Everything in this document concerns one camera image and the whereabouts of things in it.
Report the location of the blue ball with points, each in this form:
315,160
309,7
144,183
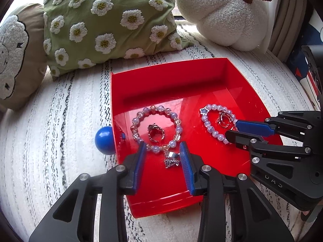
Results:
104,140

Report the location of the astronaut printed pillow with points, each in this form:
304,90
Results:
300,73

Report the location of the white pumpkin cushion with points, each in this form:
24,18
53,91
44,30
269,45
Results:
219,12

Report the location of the round beige sheep cushion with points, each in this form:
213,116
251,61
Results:
15,55

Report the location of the green daisy cushion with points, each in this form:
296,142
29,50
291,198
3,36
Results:
108,17

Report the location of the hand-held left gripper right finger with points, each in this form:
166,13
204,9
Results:
186,166

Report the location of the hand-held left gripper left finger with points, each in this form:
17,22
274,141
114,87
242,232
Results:
141,166

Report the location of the white black patterned blanket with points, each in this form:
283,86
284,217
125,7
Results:
63,143

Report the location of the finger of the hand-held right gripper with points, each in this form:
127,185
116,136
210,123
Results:
252,127
237,138

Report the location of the beige curtain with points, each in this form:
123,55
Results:
285,17

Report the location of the red plastic box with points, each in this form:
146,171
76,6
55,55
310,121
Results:
176,93

